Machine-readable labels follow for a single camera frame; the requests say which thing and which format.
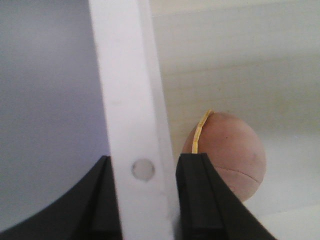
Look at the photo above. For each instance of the white plastic tote box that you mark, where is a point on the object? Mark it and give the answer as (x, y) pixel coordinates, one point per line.
(163, 63)

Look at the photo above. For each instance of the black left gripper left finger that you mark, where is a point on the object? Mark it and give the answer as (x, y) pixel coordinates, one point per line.
(88, 211)

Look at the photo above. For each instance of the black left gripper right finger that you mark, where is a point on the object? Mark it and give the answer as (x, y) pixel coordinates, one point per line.
(209, 210)

